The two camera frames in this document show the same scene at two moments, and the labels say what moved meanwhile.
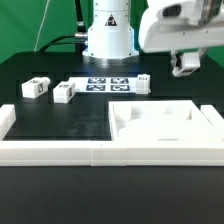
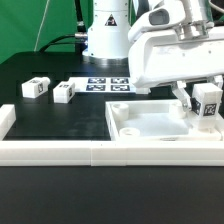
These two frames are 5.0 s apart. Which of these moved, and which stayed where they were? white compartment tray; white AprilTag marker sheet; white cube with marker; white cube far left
Moved: white cube with marker
Stayed: white AprilTag marker sheet; white cube far left; white compartment tray
